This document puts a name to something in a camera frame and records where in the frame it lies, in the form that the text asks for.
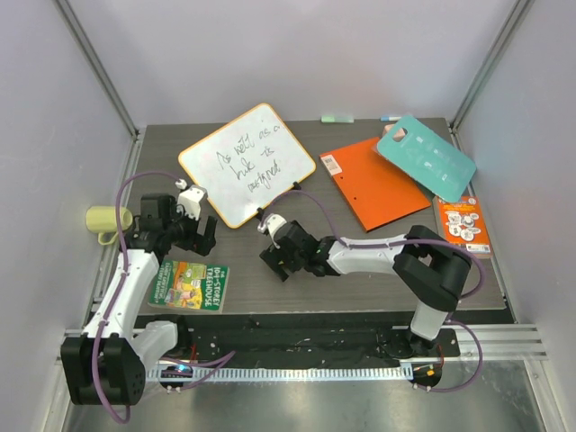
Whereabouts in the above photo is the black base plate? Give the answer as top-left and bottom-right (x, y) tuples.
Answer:
(136, 312), (461, 369)

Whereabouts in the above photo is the yellow framed whiteboard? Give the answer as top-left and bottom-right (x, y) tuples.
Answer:
(178, 103), (317, 229)

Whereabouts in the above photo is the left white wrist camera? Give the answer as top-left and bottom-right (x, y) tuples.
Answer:
(175, 179), (207, 221)

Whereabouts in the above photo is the green treehouse book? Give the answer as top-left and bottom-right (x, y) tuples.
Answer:
(148, 260), (230, 313)

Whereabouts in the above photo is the teal plastic board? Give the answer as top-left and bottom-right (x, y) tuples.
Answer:
(376, 115), (476, 203)

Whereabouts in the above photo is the pink object under board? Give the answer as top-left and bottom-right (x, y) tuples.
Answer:
(382, 124), (393, 136)

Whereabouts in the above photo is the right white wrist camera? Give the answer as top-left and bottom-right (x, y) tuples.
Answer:
(257, 213), (287, 238)

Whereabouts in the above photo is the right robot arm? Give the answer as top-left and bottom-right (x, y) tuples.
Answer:
(257, 214), (473, 356)

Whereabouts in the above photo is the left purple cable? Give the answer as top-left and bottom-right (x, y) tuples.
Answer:
(92, 170), (238, 425)

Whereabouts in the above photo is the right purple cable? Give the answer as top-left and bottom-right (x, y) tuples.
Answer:
(269, 189), (488, 393)

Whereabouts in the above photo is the orange paperback book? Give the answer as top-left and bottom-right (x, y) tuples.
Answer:
(433, 195), (492, 259)

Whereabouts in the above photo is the purple cable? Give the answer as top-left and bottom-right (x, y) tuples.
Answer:
(92, 170), (238, 425)
(269, 189), (488, 393)

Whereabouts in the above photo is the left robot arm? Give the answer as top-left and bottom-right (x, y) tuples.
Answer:
(60, 186), (217, 406)

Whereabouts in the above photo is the slotted cable duct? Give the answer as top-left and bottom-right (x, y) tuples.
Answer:
(146, 366), (414, 382)

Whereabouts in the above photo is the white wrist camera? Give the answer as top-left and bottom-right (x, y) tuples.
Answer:
(257, 213), (287, 238)
(175, 179), (207, 221)

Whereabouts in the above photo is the green eraser block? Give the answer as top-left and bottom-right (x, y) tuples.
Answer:
(320, 115), (355, 124)

